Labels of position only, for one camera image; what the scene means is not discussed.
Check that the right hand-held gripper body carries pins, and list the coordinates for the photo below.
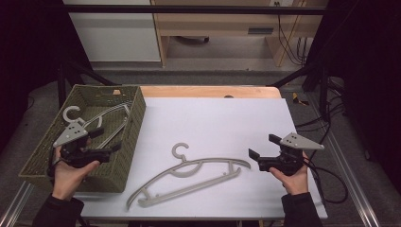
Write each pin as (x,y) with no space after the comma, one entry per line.
(298,142)

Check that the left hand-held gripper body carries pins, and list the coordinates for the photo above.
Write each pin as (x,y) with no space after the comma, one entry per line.
(72,134)

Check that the grey plastic hanger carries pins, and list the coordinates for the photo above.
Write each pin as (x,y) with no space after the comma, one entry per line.
(115,134)
(65,113)
(189,188)

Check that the green woven basket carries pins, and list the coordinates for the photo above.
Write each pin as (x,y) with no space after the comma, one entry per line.
(126,164)

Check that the person's right hand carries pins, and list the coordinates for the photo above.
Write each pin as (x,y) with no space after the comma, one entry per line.
(298,184)

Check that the person's left hand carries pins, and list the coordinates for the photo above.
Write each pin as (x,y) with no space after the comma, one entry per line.
(67,183)

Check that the yellow and black tool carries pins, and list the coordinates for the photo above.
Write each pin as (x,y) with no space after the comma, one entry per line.
(298,99)

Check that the white table mat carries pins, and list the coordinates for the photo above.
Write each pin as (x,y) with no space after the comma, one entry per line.
(220,126)

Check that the small tan basket tag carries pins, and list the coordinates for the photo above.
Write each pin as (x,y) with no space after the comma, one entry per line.
(117,92)

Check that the white cabinet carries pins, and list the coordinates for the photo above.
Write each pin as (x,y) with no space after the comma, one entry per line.
(116,38)

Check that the light wooden desk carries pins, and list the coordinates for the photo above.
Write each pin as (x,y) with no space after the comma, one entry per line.
(220,23)

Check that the black diagonal frame strut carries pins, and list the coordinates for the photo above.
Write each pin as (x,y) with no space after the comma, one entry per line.
(296,75)
(85,74)

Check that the aluminium rail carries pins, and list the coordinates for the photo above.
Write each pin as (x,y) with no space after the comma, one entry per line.
(14,205)
(356,189)

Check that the black horizontal frame bar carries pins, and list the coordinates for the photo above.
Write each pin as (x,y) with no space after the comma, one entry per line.
(189,9)

